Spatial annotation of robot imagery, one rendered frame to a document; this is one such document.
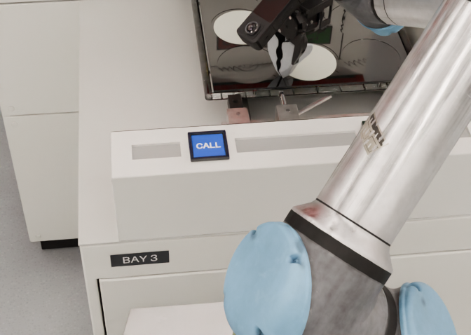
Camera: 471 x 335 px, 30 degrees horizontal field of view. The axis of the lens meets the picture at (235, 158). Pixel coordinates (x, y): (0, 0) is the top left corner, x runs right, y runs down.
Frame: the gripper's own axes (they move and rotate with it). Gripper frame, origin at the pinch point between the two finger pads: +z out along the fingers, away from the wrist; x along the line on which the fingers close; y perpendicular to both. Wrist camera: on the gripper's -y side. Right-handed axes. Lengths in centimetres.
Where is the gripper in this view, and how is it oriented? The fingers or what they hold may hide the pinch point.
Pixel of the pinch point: (280, 71)
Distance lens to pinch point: 147.5
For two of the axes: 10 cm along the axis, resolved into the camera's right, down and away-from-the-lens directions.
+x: -6.7, -5.4, 5.1
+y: 7.5, -4.6, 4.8
